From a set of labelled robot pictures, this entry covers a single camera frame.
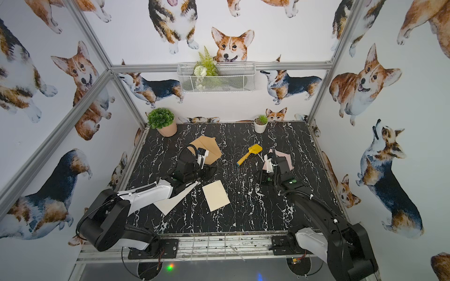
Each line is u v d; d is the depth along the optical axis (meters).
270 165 0.76
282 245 0.73
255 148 1.07
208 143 1.10
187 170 0.69
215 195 0.90
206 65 0.82
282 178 0.64
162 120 1.03
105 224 0.43
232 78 0.92
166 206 0.86
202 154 0.78
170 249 0.73
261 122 1.10
